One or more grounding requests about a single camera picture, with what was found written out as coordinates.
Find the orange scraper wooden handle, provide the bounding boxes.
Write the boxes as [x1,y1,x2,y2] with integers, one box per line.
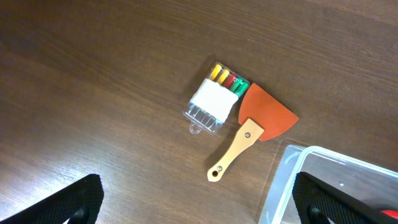
[207,83,299,182]

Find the orange handled pliers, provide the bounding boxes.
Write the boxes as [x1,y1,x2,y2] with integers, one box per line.
[381,210,398,219]

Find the clear screwdriver set case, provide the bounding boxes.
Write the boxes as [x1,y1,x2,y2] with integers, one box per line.
[183,62,251,134]

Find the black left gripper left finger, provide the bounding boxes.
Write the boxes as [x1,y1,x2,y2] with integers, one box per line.
[1,174,104,224]

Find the clear plastic container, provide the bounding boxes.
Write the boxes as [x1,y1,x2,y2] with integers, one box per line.
[259,144,397,224]

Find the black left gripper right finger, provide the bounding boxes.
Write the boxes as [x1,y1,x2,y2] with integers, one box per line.
[292,172,397,224]

